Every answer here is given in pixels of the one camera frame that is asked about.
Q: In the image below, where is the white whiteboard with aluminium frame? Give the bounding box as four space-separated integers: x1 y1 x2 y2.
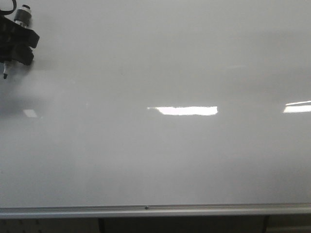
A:
0 0 311 219

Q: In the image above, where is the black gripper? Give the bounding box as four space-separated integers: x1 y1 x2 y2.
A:
0 16 40 66

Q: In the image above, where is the black and white whiteboard marker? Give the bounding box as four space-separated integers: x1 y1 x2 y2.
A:
3 4 32 79

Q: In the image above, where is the black cable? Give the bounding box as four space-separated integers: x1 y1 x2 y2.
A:
0 0 17 17

